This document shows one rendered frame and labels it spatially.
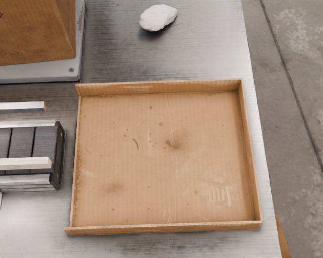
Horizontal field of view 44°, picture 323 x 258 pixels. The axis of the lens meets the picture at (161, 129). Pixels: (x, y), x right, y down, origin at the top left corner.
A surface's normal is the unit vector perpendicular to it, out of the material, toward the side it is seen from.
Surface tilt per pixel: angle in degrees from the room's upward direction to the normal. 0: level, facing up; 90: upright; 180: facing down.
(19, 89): 0
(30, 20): 90
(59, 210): 0
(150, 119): 0
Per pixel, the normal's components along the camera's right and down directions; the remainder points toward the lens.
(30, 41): 0.10, 0.89
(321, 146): -0.02, -0.45
